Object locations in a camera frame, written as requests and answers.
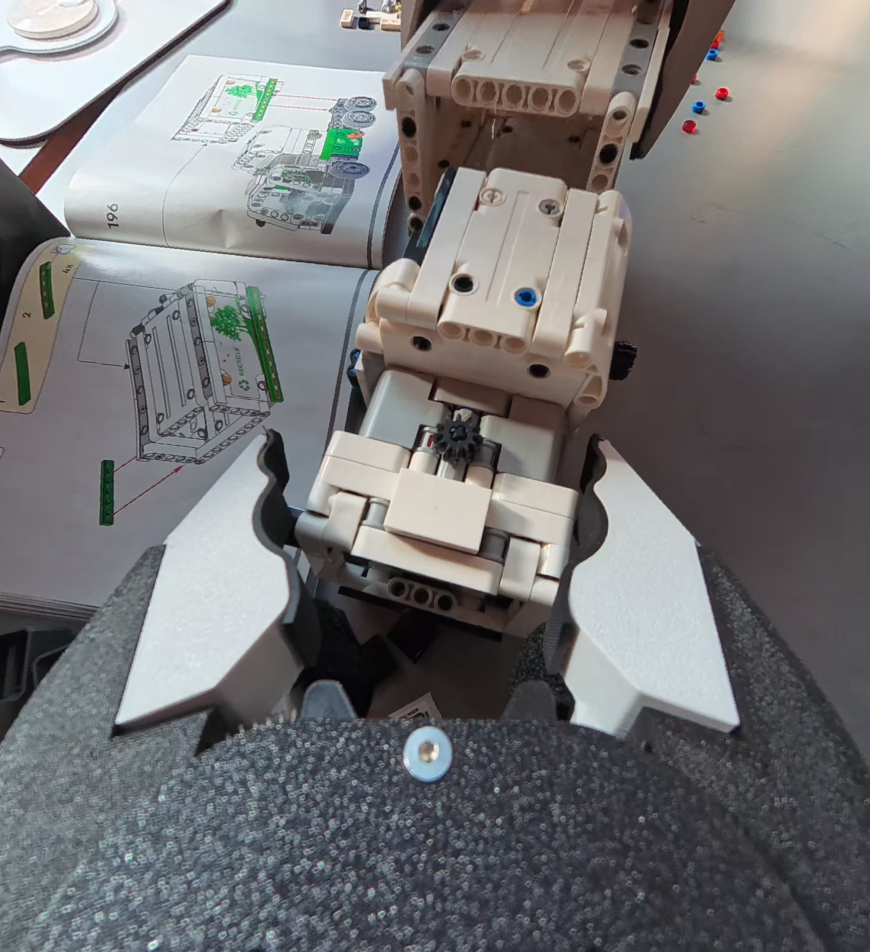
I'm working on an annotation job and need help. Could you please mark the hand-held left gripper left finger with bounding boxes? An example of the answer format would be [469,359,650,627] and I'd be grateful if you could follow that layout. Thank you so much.
[111,430,305,728]

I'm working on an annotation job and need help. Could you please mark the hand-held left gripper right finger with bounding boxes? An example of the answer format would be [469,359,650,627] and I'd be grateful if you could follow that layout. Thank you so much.
[557,435,742,739]

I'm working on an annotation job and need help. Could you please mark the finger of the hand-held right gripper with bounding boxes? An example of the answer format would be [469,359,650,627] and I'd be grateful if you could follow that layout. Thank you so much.
[630,0,712,161]

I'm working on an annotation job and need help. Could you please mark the white lego truck container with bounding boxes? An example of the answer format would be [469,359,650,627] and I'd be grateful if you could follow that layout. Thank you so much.
[383,0,674,232]

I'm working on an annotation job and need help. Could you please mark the white green lego truck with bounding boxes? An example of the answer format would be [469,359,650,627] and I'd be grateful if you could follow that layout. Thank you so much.
[286,167,640,655]

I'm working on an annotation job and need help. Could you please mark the scattered red blue lego studs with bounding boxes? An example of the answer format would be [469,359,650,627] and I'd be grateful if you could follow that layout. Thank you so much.
[684,30,730,136]

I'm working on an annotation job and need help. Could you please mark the pile of tan lego pieces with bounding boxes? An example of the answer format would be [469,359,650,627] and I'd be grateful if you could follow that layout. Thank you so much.
[340,0,406,31]

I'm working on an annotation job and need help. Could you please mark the lego instruction booklet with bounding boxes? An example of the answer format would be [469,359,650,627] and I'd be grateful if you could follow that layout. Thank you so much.
[0,54,406,618]

